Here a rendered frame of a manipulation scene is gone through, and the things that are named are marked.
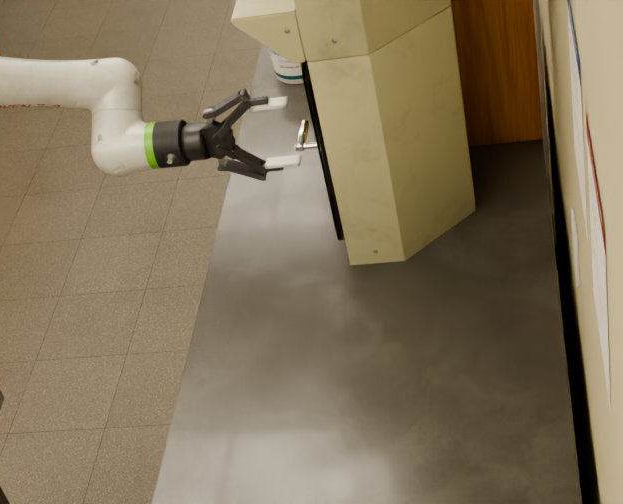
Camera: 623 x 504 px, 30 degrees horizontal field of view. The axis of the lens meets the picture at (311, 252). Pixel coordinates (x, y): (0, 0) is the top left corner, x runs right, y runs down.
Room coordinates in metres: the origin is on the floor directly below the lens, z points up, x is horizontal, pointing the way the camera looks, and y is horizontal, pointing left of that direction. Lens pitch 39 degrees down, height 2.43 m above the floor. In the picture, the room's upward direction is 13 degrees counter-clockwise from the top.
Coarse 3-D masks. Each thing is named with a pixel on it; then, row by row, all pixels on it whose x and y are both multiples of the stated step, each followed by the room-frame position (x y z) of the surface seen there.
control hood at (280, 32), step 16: (240, 0) 1.89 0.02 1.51; (256, 0) 1.87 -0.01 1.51; (272, 0) 1.86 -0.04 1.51; (288, 0) 1.84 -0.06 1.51; (240, 16) 1.83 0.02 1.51; (256, 16) 1.82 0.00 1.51; (272, 16) 1.81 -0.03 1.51; (288, 16) 1.80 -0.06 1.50; (256, 32) 1.81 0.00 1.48; (272, 32) 1.81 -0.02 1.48; (288, 32) 1.80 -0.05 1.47; (272, 48) 1.81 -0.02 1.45; (288, 48) 1.80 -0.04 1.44
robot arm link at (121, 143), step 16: (96, 112) 2.03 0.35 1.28; (112, 112) 2.01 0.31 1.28; (128, 112) 2.02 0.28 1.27; (96, 128) 2.01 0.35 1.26; (112, 128) 1.99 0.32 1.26; (128, 128) 1.99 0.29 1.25; (144, 128) 1.98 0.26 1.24; (96, 144) 1.99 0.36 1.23; (112, 144) 1.97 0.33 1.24; (128, 144) 1.96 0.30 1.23; (144, 144) 1.95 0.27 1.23; (96, 160) 1.97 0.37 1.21; (112, 160) 1.95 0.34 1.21; (128, 160) 1.95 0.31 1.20; (144, 160) 1.95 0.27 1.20
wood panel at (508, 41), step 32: (480, 0) 2.09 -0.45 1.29; (512, 0) 2.07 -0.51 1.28; (480, 32) 2.09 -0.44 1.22; (512, 32) 2.07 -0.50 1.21; (480, 64) 2.09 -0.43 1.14; (512, 64) 2.07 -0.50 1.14; (480, 96) 2.09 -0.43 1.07; (512, 96) 2.07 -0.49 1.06; (480, 128) 2.09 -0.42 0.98; (512, 128) 2.08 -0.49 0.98
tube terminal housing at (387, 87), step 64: (320, 0) 1.79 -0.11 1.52; (384, 0) 1.80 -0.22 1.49; (448, 0) 1.87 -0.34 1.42; (320, 64) 1.79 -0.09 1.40; (384, 64) 1.79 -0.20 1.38; (448, 64) 1.86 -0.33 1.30; (384, 128) 1.77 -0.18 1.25; (448, 128) 1.85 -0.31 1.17; (384, 192) 1.77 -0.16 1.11; (448, 192) 1.84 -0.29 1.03; (384, 256) 1.78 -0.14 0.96
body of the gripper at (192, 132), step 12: (192, 132) 1.95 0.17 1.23; (204, 132) 1.95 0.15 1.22; (216, 132) 1.95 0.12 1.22; (228, 132) 1.94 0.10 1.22; (192, 144) 1.93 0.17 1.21; (204, 144) 1.94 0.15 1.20; (216, 144) 1.95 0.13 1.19; (228, 144) 1.94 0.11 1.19; (192, 156) 1.93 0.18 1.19; (204, 156) 1.93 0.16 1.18; (216, 156) 1.95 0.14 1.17
